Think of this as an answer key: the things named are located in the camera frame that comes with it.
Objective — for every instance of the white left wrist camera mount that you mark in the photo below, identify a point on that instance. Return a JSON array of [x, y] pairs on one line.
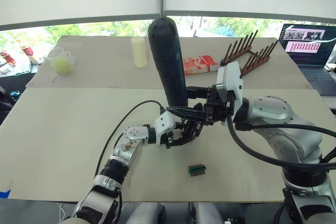
[[163, 125]]

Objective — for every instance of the red snack package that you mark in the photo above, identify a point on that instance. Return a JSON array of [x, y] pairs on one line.
[[199, 65]]

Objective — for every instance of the yellow tennis ball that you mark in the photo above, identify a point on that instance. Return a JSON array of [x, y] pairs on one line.
[[61, 65]]

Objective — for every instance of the black device with teal part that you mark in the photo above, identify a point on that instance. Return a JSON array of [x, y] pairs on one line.
[[8, 98]]

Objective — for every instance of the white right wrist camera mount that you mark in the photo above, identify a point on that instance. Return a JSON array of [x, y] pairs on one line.
[[232, 79]]

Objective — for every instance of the blue tape piece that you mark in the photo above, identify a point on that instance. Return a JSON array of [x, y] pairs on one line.
[[4, 194]]

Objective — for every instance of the grey rounded shape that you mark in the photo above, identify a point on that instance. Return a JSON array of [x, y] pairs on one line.
[[147, 213]]

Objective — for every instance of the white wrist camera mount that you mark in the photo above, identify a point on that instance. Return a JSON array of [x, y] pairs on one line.
[[163, 125], [232, 79]]

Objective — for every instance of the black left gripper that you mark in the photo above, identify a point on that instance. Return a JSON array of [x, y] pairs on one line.
[[175, 137]]

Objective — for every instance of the red white snack packet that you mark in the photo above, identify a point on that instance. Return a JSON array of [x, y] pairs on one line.
[[8, 60], [28, 52]]

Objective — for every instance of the open dark laptop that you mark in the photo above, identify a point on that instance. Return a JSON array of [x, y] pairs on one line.
[[309, 51]]

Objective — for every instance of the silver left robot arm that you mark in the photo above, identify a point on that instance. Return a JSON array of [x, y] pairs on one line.
[[126, 150]]

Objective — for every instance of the small green brown finger piece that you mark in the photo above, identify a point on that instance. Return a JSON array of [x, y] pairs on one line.
[[197, 170]]

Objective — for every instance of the clear plastic measuring cup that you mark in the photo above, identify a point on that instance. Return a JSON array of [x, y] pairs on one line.
[[65, 64]]

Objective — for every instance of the brown wooden peg rack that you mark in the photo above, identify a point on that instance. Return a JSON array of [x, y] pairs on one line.
[[246, 56]]

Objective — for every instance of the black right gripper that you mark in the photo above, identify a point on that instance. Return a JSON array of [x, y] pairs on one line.
[[216, 106]]

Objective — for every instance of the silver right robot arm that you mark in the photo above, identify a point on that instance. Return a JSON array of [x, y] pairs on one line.
[[286, 129]]

